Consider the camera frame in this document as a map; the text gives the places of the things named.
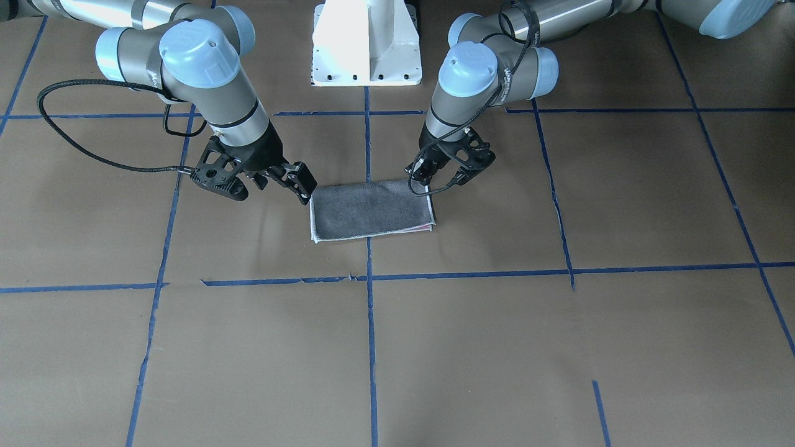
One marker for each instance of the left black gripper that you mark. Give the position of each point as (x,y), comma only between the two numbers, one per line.
(442,151)

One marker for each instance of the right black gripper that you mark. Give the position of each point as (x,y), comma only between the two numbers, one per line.
(261,154)

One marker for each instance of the pink grey microfibre towel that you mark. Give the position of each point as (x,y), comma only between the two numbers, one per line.
(372,209)

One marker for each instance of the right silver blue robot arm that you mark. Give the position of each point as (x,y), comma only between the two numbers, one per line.
(187,53)

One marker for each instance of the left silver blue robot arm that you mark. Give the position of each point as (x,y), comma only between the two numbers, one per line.
(503,58)

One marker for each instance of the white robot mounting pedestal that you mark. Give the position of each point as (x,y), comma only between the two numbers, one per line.
(366,43)

